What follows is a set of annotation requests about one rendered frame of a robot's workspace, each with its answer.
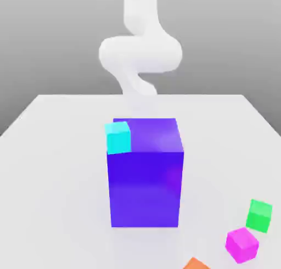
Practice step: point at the small cyan cube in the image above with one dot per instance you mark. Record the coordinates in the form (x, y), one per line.
(118, 139)

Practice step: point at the large purple box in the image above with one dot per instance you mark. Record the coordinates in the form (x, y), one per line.
(145, 185)

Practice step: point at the small green cube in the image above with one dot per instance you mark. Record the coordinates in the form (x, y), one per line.
(259, 216)

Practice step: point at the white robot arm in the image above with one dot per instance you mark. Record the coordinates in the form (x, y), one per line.
(140, 51)

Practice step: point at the small magenta cube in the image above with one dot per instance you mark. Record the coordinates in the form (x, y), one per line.
(241, 244)

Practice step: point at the small orange cube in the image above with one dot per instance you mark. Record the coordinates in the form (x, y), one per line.
(195, 264)

